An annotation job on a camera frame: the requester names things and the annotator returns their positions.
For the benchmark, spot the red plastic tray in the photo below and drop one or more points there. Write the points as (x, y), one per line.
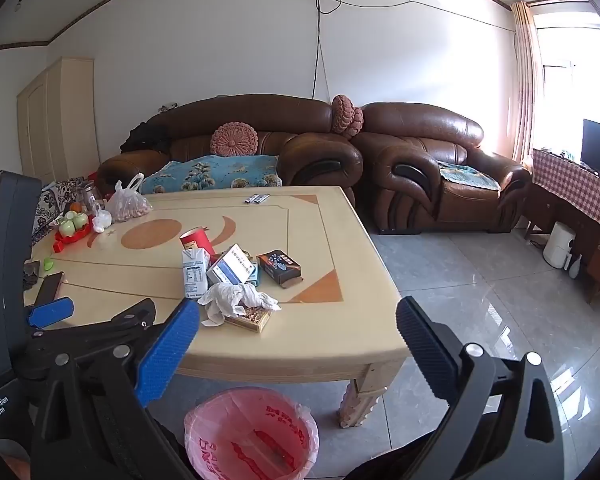
(65, 242)

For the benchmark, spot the cream wardrobe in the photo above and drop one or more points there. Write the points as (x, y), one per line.
(55, 120)

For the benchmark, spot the black and orange box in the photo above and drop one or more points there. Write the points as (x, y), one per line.
(280, 266)

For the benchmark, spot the nut-printed cardboard box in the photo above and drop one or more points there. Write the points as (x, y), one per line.
(252, 319)

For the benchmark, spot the round pink knitted cushion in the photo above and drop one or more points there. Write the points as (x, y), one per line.
(234, 140)

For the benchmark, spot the black smartphone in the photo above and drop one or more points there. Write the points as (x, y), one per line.
(50, 286)

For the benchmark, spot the white round appliance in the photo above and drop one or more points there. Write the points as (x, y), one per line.
(559, 244)

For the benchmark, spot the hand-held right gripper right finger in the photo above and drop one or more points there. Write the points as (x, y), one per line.
(425, 350)

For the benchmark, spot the white tissue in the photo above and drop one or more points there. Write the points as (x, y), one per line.
(230, 297)

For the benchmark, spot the brown leather armchair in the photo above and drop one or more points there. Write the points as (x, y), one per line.
(420, 160)

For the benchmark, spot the white bottle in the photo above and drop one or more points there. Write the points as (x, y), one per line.
(575, 267)

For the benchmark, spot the black clothing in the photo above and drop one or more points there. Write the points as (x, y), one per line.
(145, 137)

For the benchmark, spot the small item on sofa back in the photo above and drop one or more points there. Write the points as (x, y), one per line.
(168, 107)

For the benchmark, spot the red checkered tablecloth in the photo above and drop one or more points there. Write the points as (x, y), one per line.
(575, 182)

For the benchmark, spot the long brown leather sofa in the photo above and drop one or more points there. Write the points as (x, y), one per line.
(260, 125)

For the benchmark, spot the light green cup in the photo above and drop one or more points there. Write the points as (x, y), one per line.
(67, 228)
(81, 221)

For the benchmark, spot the orange fruit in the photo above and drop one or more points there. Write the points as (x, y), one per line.
(75, 207)

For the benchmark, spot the white milk carton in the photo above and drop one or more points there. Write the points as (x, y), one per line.
(195, 275)

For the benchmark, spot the glass jar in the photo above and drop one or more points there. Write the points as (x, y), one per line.
(89, 195)

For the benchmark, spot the blue floral blanket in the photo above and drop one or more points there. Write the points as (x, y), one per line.
(210, 172)

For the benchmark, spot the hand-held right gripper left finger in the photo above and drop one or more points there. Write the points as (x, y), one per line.
(170, 347)

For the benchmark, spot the beige curtain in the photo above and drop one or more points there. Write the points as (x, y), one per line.
(525, 85)

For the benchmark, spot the bin with pink bag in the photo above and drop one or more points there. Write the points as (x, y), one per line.
(252, 435)

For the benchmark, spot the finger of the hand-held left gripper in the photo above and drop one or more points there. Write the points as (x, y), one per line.
(52, 311)
(125, 317)

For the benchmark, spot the small silver packet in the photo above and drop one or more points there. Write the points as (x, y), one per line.
(263, 198)
(251, 198)

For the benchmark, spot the small green object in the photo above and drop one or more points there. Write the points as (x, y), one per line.
(48, 264)

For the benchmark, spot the black and white patterned cloth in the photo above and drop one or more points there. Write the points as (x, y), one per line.
(55, 200)

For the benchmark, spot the red paper cup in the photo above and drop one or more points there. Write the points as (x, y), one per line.
(199, 242)

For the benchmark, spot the small white knotted bag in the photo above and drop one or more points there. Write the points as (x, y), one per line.
(101, 221)

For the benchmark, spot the dark small object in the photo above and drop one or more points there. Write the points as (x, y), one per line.
(31, 275)

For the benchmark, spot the window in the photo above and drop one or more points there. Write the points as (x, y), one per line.
(570, 75)

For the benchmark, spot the white and blue medicine box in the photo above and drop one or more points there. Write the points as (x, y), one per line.
(230, 265)

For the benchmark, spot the blue seat cover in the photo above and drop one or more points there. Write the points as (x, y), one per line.
(467, 176)

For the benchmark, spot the plastic bag of peanuts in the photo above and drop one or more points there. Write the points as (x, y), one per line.
(127, 205)

